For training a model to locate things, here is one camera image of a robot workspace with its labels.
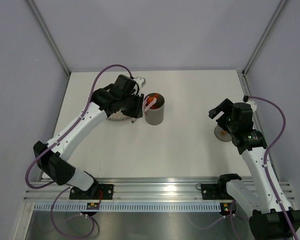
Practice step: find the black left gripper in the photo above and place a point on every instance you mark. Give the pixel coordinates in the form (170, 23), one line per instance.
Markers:
(137, 112)

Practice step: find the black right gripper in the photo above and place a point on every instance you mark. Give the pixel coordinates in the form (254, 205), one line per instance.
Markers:
(227, 107)

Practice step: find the pink handled metal tongs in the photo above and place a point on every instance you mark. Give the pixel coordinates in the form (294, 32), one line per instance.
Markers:
(146, 107)

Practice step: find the orange chicken drumstick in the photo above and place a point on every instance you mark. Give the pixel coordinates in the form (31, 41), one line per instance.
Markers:
(152, 101)

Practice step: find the grey lid with orange strap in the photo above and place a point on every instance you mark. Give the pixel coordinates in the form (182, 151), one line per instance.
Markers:
(222, 135)

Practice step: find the grey cylindrical lunch box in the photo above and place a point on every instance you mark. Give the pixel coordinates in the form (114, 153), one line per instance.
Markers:
(155, 117)

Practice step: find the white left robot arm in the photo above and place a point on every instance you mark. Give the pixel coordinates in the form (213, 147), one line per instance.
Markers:
(53, 156)

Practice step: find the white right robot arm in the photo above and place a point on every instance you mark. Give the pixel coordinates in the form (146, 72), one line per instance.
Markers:
(270, 214)

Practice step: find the grey speckled plate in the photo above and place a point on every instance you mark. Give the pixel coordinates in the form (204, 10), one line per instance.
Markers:
(118, 116)

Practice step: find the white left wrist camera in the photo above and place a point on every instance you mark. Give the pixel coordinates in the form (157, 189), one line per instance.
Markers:
(141, 81)

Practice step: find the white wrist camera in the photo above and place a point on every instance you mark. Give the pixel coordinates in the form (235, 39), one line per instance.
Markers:
(141, 81)
(246, 99)

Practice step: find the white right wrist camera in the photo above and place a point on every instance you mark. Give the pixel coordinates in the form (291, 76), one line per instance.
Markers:
(246, 99)

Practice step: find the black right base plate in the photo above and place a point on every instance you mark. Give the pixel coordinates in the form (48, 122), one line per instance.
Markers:
(214, 192)

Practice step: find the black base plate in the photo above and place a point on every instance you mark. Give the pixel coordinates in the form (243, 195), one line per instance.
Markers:
(96, 192)
(214, 192)

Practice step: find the aluminium front rail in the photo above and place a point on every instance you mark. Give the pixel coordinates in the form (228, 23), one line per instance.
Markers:
(150, 189)

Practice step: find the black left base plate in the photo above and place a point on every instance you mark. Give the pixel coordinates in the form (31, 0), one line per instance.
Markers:
(96, 192)

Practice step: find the right aluminium frame post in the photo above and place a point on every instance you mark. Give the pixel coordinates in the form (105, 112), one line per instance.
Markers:
(265, 35)

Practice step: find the aluminium frame post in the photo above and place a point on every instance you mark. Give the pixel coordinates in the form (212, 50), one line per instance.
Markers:
(35, 11)
(265, 35)

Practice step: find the left aluminium frame post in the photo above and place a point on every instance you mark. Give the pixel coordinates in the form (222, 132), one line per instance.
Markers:
(35, 11)

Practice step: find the white perforated cable duct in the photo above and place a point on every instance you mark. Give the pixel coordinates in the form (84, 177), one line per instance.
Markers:
(129, 207)

